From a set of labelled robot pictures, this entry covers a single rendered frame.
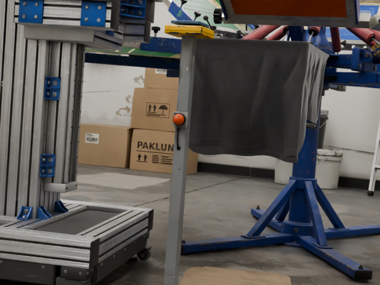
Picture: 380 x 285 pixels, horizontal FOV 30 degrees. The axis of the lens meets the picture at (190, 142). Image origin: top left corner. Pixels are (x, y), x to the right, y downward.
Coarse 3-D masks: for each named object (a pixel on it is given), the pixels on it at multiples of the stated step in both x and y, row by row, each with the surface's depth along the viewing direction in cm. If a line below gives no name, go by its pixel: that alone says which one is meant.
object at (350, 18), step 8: (224, 0) 318; (352, 0) 298; (232, 8) 322; (352, 8) 302; (232, 16) 327; (240, 16) 326; (248, 16) 324; (256, 16) 323; (264, 16) 321; (272, 16) 320; (280, 16) 319; (288, 16) 317; (296, 16) 316; (304, 16) 315; (312, 16) 313; (320, 16) 312; (352, 16) 307
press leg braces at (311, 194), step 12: (288, 192) 375; (312, 192) 372; (276, 204) 370; (288, 204) 405; (312, 204) 366; (324, 204) 395; (264, 216) 367; (276, 216) 421; (312, 216) 363; (336, 216) 403; (252, 228) 364; (264, 228) 366; (336, 228) 406; (348, 228) 409; (324, 240) 351
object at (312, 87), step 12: (312, 48) 254; (312, 60) 259; (324, 60) 281; (312, 72) 265; (324, 72) 288; (312, 84) 271; (312, 96) 272; (312, 108) 273; (312, 120) 274; (300, 132) 258; (300, 144) 259
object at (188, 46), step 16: (176, 32) 228; (192, 32) 226; (208, 32) 231; (192, 48) 231; (192, 64) 233; (192, 80) 234; (176, 112) 232; (176, 128) 234; (176, 160) 234; (176, 176) 234; (176, 192) 234; (176, 208) 234; (176, 224) 234; (176, 240) 235; (176, 256) 235; (176, 272) 236
